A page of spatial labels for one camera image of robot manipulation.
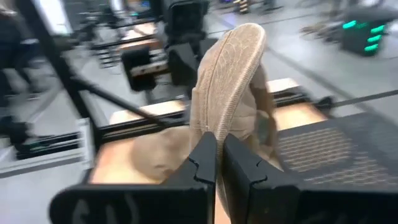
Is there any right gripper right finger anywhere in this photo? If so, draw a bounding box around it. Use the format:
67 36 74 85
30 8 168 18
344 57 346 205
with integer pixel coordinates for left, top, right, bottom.
222 133 398 224

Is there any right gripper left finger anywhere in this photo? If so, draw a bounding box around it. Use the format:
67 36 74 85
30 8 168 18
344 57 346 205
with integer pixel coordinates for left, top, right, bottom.
49 131 218 224

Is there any tan baseball cap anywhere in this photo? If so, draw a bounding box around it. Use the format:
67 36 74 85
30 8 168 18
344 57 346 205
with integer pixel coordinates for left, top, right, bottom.
188 22 279 224
129 126 192 185

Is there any dark green baseball cap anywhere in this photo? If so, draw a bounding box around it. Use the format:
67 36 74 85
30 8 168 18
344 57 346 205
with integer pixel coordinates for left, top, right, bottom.
256 111 273 146

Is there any black perforated metal rack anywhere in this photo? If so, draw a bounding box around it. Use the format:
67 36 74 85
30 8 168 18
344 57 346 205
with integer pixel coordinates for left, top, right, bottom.
276 111 398 190

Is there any black device with green lights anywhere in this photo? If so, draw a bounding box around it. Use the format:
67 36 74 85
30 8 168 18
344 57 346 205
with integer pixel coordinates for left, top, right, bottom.
340 17 388 57

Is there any person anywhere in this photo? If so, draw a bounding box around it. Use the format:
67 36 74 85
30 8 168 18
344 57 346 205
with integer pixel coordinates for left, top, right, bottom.
0 2 44 100

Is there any silver metal bracket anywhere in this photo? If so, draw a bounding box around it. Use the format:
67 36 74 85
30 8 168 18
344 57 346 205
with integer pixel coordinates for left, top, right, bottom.
0 117 96 180

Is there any yellow black striped post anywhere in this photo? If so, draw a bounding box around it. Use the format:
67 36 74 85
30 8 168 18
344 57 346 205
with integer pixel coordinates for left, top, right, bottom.
233 0 251 14

